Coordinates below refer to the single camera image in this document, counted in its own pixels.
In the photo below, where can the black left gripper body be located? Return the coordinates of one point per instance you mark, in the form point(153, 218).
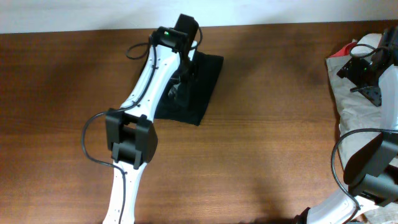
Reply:
point(185, 68)

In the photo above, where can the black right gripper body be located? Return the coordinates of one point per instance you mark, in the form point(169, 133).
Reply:
point(358, 72)

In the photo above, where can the black shorts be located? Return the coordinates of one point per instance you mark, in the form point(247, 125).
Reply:
point(189, 105)

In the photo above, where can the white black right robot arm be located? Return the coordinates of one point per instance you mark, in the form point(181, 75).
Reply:
point(364, 158)

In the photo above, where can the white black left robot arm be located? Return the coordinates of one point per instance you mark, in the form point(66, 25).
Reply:
point(130, 132)

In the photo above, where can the red cloth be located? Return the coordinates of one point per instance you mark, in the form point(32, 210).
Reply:
point(344, 51)

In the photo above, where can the grey shorts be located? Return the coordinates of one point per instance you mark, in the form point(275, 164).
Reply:
point(357, 112)

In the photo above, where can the white cloth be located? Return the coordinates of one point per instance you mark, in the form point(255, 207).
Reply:
point(366, 45)

